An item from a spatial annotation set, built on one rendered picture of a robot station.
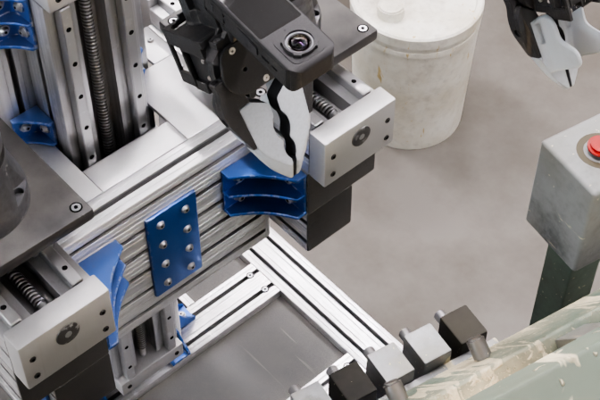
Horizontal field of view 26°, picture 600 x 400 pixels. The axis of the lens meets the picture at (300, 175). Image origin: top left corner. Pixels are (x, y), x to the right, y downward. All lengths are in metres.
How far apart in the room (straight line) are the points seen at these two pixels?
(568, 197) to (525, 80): 1.43
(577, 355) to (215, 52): 0.64
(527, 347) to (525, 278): 1.21
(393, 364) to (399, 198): 1.22
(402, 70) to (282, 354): 0.75
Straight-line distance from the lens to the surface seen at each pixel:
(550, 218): 1.95
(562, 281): 2.07
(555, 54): 1.32
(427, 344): 1.84
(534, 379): 0.43
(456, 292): 2.85
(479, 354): 1.71
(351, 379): 1.81
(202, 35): 1.05
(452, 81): 2.97
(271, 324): 2.53
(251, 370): 2.47
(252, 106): 1.06
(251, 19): 0.99
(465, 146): 3.12
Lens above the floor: 2.30
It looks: 49 degrees down
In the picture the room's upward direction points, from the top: straight up
